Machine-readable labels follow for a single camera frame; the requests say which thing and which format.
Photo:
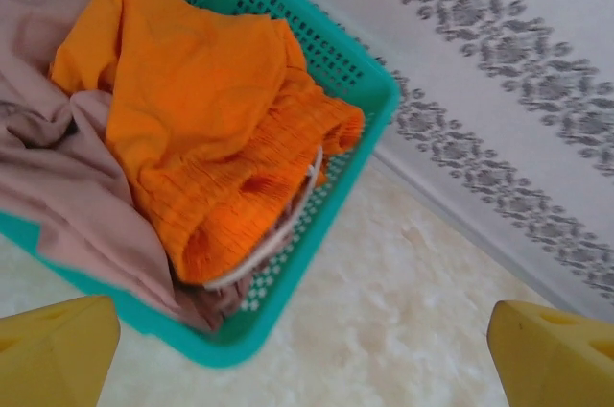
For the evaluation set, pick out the teal plastic basket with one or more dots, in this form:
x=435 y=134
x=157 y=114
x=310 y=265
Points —
x=355 y=90

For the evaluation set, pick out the aluminium wall base bar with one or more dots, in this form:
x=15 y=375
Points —
x=479 y=227

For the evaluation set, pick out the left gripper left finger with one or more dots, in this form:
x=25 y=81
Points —
x=53 y=354

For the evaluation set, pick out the pink shorts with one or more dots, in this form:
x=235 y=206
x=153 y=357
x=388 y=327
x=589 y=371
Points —
x=62 y=176

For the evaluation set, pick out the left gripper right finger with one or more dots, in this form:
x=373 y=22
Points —
x=551 y=359

